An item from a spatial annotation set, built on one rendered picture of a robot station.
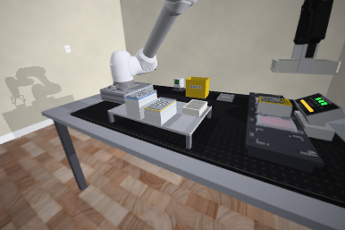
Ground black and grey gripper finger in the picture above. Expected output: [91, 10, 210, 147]
[291, 0, 308, 59]
[297, 0, 333, 72]

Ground pink and pale blue well plate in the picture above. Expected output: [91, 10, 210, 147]
[257, 114, 297, 132]

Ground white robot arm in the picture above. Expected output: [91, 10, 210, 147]
[108, 0, 197, 91]

